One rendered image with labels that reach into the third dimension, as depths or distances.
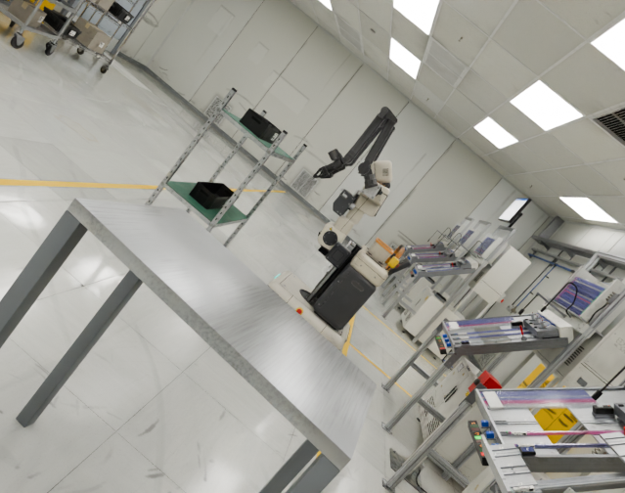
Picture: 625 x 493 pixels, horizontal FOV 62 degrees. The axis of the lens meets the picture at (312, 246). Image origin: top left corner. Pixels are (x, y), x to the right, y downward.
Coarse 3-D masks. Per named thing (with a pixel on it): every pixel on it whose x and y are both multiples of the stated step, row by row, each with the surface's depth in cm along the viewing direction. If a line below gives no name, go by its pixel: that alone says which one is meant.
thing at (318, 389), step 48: (48, 240) 100; (144, 240) 105; (192, 240) 126; (192, 288) 102; (240, 288) 121; (0, 336) 105; (96, 336) 146; (240, 336) 98; (288, 336) 116; (48, 384) 149; (288, 384) 95; (336, 384) 112; (336, 432) 93; (288, 480) 134
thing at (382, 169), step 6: (378, 162) 350; (384, 162) 349; (390, 162) 350; (372, 168) 351; (378, 168) 350; (384, 168) 349; (390, 168) 350; (378, 174) 350; (384, 174) 350; (390, 174) 350; (378, 180) 351; (384, 180) 351; (390, 180) 351
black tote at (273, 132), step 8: (248, 112) 340; (256, 112) 358; (240, 120) 341; (248, 120) 340; (256, 120) 339; (264, 120) 339; (248, 128) 340; (256, 128) 340; (264, 128) 339; (272, 128) 352; (264, 136) 349; (272, 136) 367
